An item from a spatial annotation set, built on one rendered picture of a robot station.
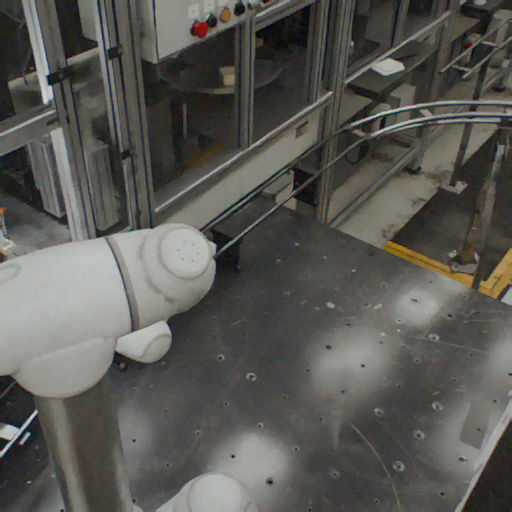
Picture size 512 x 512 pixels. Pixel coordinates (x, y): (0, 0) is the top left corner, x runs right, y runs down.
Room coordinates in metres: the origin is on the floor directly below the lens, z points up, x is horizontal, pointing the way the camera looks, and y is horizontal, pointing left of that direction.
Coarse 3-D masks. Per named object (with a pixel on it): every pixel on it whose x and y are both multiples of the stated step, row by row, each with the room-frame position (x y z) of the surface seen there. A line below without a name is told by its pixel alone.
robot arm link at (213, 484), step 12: (192, 480) 0.68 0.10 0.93; (204, 480) 0.66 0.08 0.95; (216, 480) 0.67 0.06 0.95; (228, 480) 0.67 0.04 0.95; (180, 492) 0.65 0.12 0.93; (192, 492) 0.64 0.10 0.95; (204, 492) 0.64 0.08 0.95; (216, 492) 0.64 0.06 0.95; (228, 492) 0.64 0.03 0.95; (240, 492) 0.65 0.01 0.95; (168, 504) 0.65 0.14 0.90; (180, 504) 0.63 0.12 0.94; (192, 504) 0.62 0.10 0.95; (204, 504) 0.62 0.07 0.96; (216, 504) 0.62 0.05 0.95; (228, 504) 0.62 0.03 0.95; (240, 504) 0.62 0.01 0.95; (252, 504) 0.64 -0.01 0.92
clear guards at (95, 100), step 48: (0, 0) 1.26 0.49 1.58; (96, 0) 1.45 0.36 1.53; (0, 48) 1.24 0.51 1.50; (96, 48) 1.43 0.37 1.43; (0, 96) 1.22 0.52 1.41; (48, 96) 1.31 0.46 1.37; (96, 96) 1.42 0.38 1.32; (0, 144) 1.20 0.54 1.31; (96, 144) 1.40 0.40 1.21; (96, 192) 1.38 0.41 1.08
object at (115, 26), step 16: (112, 0) 1.49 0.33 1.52; (112, 16) 1.48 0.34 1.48; (112, 32) 1.48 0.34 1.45; (128, 80) 1.50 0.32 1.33; (128, 96) 1.50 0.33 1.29; (128, 112) 1.49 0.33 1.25; (128, 128) 1.49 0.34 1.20; (32, 144) 1.50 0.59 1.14; (48, 144) 1.48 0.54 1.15; (128, 144) 1.49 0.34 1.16; (32, 160) 1.51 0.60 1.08; (48, 160) 1.47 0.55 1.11; (128, 160) 1.48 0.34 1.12; (16, 176) 1.63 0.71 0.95; (32, 176) 1.53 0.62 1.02; (48, 176) 1.48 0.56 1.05; (128, 176) 1.47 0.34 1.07; (16, 192) 1.58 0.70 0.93; (32, 192) 1.52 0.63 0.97; (48, 192) 1.49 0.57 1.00; (48, 208) 1.50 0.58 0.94; (64, 208) 1.49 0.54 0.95; (144, 224) 1.50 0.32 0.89; (0, 384) 1.13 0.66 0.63
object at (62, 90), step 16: (48, 0) 1.35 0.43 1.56; (48, 32) 1.34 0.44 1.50; (48, 48) 1.33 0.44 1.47; (64, 64) 1.36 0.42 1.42; (64, 80) 1.35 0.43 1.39; (64, 96) 1.35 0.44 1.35; (64, 112) 1.34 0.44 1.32; (64, 128) 1.33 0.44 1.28; (64, 144) 1.33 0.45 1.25; (64, 160) 1.33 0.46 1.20; (80, 160) 1.35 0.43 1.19; (80, 176) 1.35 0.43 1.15; (64, 192) 1.35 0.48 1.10; (80, 208) 1.33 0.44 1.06; (80, 224) 1.33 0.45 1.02
